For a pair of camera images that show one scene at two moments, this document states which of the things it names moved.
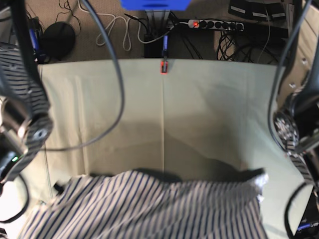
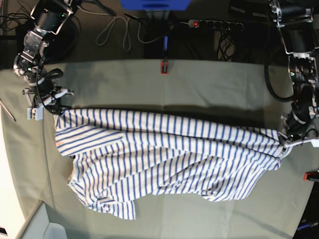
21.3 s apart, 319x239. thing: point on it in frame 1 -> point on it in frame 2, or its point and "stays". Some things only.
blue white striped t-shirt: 131,204 -> 119,154
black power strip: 218,25 stays
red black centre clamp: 164,63 stays
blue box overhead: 156,5 stays
